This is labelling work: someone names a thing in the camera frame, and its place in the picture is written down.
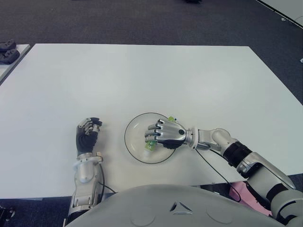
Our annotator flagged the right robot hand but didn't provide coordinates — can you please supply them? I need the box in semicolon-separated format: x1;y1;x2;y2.
144;118;187;150

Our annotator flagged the pink box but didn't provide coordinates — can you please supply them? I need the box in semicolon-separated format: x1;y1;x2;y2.
228;181;270;217

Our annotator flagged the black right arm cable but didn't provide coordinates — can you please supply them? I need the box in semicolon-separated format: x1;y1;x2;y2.
194;148;242;203

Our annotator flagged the black game controller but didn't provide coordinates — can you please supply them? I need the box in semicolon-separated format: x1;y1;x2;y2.
0;49;21;64
0;41;17;53

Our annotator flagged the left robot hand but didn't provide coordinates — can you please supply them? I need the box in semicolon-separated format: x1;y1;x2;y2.
75;117;103;156

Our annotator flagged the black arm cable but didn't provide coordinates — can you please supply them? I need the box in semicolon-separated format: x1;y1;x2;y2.
98;163;116;197
194;148;242;203

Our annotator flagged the white side table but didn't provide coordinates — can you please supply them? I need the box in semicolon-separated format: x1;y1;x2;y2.
0;44;31;86

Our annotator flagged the grey robot torso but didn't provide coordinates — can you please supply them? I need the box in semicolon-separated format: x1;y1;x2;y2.
65;184;292;227

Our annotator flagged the white background table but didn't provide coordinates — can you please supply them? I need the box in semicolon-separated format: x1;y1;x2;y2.
255;0;303;28

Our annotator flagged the green white toothpaste tube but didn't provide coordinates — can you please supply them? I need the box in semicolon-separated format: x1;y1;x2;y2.
144;115;178;151

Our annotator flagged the white plate with black rim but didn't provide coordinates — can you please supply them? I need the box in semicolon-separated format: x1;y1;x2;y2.
124;112;177;165

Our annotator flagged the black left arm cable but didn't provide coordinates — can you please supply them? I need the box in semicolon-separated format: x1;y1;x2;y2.
98;163;116;197

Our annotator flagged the black metal bracket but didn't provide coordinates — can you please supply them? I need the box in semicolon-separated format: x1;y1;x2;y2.
0;205;16;223

